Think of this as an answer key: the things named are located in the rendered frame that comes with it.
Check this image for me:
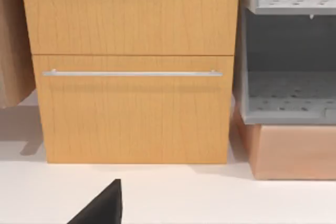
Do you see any pale wooden drawer front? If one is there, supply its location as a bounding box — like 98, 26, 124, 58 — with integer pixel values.
233, 104, 336, 182

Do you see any long metal handle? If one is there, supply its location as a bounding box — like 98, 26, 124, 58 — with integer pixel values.
42, 69, 224, 78

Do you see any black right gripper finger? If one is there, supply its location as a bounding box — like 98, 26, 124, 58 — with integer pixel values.
67, 178, 123, 224

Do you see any wooden cupboard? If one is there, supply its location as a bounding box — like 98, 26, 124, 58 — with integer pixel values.
0, 0, 250, 165

